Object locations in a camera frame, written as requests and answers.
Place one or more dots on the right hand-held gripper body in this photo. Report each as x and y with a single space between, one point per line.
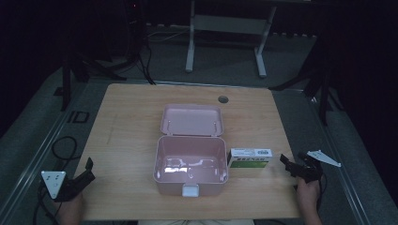
311 170

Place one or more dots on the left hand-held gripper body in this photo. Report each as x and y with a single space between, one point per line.
54 182

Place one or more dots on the white and green medicine box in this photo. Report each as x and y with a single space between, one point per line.
250 158

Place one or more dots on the pink plastic storage box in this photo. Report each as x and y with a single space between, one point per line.
191 146

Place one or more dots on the person's right hand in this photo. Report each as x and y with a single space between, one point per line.
307 195

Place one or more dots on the person's left hand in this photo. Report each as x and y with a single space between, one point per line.
72 211

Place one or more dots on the black metal stand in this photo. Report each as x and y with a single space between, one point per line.
324 93
66 84

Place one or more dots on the grey table grommet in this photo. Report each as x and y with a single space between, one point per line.
223 99

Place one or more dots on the dark computer tower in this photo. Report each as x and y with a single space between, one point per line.
135 28

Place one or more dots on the white metal desk frame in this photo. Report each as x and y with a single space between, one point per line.
230 24

